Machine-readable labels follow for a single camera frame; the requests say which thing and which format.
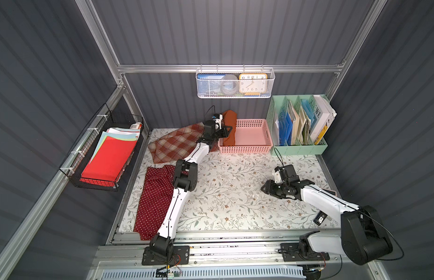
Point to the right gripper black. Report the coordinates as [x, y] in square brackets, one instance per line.
[277, 188]

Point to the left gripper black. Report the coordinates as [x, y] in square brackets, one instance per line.
[220, 131]

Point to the rust orange skirt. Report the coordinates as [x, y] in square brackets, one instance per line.
[230, 119]

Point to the dark red polka-dot skirt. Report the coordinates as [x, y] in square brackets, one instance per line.
[155, 200]

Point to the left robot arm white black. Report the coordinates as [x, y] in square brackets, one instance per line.
[185, 179]

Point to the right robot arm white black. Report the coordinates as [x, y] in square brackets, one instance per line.
[362, 238]

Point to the grey tape roll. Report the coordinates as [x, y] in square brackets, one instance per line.
[229, 85]

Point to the red plaid skirt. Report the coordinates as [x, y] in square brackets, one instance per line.
[180, 144]

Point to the pink plastic basket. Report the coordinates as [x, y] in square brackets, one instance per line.
[252, 136]

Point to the blue box in basket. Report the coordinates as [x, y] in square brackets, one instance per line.
[209, 84]

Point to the blue folders in organizer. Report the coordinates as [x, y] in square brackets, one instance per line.
[285, 125]

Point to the floral table mat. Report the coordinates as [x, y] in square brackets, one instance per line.
[228, 195]

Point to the yellow alarm clock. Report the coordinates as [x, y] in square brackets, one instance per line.
[253, 83]

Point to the mint green file organizer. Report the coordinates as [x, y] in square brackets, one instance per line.
[276, 103]

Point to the white book in organizer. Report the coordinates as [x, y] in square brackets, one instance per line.
[324, 116]

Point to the red paper stack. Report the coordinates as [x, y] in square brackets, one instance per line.
[109, 158]

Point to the white wire wall basket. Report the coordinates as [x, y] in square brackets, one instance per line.
[237, 71]

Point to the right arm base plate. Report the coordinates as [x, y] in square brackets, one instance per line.
[293, 252]

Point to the black wire side basket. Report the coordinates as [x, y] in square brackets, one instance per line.
[110, 122]

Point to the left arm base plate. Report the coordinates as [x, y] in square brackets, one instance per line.
[177, 255]

